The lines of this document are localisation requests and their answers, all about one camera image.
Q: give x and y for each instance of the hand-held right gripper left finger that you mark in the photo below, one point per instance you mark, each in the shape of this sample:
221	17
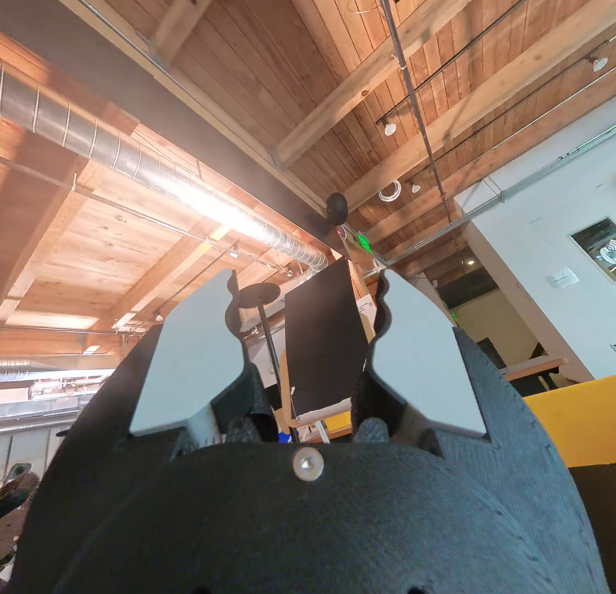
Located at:
192	353

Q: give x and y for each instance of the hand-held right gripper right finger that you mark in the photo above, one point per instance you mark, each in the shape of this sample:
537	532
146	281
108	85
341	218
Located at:
423	358

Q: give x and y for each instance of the yellow plastic bin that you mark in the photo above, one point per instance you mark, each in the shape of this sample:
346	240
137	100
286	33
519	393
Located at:
568	411

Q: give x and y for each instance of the black mesh office chair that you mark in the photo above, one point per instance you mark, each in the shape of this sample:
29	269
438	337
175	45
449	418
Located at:
491	353

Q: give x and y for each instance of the black rectangular panel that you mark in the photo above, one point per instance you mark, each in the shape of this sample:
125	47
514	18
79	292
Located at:
322	338

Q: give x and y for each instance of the wooden top office desk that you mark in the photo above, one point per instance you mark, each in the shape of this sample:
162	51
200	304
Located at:
534	365

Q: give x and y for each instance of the green exit sign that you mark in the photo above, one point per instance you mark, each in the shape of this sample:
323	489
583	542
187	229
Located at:
363	243

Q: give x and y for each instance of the black ceiling dome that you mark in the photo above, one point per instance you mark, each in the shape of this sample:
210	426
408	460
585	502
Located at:
338	208

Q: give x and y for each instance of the black ceiling pipe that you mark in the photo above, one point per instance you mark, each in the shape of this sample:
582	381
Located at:
411	95

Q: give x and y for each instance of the framed wall sign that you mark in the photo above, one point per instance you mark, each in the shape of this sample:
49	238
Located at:
601	252

